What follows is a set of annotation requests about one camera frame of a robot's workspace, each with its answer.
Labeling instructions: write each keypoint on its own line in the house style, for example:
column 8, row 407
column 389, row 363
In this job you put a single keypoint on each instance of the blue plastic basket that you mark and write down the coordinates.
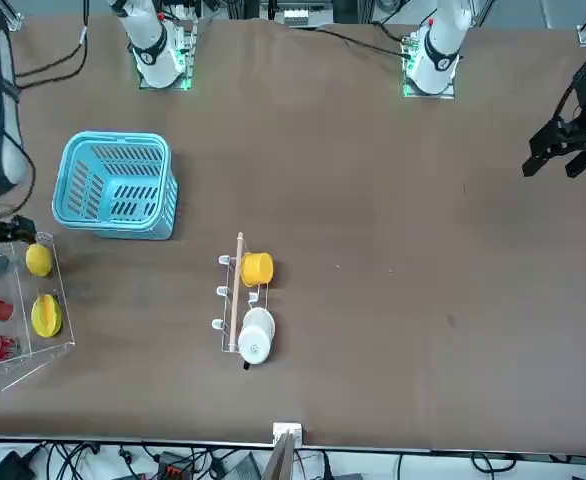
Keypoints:
column 123, row 136

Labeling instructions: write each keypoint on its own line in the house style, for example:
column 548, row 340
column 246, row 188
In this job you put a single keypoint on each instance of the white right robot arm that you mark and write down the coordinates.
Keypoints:
column 155, row 60

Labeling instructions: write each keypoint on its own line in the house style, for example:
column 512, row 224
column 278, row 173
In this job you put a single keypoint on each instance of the large black power brick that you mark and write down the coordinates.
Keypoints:
column 8, row 467

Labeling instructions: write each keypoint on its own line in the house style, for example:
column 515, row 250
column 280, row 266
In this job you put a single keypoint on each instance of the white mug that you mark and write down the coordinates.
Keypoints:
column 255, row 340

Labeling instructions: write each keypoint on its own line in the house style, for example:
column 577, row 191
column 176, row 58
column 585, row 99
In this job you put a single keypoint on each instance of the yellow lemon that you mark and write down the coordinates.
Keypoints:
column 39, row 260

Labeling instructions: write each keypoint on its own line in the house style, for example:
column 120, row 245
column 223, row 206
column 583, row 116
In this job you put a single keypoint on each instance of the white post foot bracket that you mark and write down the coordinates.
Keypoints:
column 279, row 427

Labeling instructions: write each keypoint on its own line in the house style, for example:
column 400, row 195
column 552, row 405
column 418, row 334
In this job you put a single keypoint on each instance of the aluminium frame post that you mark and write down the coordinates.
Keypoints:
column 280, row 460

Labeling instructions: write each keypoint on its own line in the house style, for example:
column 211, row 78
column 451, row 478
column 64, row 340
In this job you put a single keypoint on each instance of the yellow plastic cup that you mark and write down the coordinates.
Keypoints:
column 258, row 270

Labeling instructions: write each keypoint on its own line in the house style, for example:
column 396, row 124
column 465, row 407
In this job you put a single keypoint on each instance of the clear acrylic rack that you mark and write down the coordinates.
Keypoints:
column 48, row 300

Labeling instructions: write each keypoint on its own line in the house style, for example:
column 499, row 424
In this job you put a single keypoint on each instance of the white power strip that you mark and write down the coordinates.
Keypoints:
column 295, row 17

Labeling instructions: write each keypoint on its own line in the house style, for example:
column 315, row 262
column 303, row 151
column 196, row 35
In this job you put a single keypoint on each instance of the orange and black device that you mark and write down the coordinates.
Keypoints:
column 173, row 470

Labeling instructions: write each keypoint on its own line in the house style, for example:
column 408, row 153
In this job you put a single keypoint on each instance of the yellow starfruit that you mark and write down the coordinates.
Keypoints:
column 45, row 315

